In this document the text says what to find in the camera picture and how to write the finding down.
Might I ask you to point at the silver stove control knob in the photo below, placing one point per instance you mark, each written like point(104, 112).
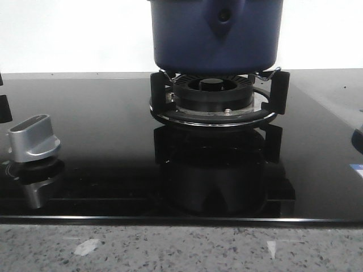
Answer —
point(33, 139)

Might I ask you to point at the black glass gas stove top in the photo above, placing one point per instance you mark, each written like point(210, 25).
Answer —
point(118, 165)

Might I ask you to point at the dark blue cooking pot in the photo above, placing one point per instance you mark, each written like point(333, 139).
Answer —
point(215, 37)

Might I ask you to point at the blue white label sticker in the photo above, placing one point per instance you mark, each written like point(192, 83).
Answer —
point(358, 168)

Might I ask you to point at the black right gas burner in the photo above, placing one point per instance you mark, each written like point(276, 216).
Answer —
point(215, 101)

